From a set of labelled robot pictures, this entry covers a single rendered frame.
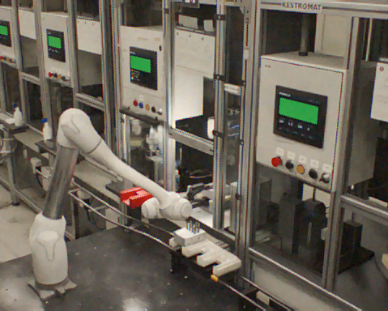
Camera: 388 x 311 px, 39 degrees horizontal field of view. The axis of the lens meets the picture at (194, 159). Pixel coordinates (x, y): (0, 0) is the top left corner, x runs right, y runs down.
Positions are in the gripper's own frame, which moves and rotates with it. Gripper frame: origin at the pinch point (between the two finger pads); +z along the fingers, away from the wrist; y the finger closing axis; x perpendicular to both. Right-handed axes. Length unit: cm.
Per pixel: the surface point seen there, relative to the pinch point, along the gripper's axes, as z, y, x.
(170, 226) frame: 3, -36, 40
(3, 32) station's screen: -20, 64, 239
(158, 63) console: -15, 67, 25
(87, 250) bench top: -56, -33, 36
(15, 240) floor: -41, -99, 200
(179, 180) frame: 1.9, -2.9, 30.0
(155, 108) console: -15, 43, 28
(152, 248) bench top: -25.8, -32.5, 16.9
